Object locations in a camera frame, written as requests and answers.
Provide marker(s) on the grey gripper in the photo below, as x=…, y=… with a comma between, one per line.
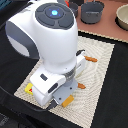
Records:
x=63, y=92

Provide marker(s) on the orange toy bread loaf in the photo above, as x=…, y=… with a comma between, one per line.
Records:
x=68, y=101

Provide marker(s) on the yellow butter box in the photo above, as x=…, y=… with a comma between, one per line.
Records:
x=28, y=88

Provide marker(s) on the grey cooking pot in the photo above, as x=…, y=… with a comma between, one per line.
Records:
x=91, y=12

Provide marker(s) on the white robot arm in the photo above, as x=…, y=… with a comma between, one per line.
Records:
x=47, y=30

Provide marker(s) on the woven beige placemat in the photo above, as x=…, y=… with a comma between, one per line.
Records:
x=80, y=112

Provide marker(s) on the cream bowl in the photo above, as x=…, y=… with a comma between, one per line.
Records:
x=122, y=15

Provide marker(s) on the fork with wooden handle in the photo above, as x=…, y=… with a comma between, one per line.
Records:
x=81, y=86

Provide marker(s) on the knife with wooden handle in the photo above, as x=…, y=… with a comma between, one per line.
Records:
x=90, y=59

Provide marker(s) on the grey saucepan with handle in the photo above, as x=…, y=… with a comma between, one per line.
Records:
x=74, y=8

